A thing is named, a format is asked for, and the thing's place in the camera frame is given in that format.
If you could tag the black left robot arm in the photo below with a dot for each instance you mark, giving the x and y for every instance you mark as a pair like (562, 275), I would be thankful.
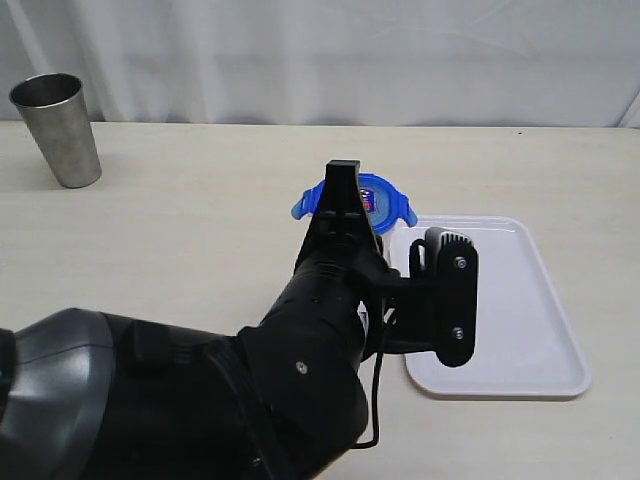
(90, 395)

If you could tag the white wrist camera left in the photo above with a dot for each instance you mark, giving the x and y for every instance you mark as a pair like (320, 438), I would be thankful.
(435, 306)

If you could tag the clear plastic container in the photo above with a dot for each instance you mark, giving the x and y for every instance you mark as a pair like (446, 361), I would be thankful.
(386, 245)

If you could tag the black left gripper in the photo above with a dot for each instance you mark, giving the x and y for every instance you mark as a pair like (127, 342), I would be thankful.
(329, 313)

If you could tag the blue container lid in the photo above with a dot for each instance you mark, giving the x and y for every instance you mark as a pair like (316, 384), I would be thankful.
(383, 203)

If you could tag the white plastic tray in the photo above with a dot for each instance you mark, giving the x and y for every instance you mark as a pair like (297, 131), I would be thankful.
(525, 347)

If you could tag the white backdrop curtain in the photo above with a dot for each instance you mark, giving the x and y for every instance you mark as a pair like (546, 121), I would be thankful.
(392, 63)

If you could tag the stainless steel cup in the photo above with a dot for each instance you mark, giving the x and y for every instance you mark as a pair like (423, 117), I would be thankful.
(54, 110)

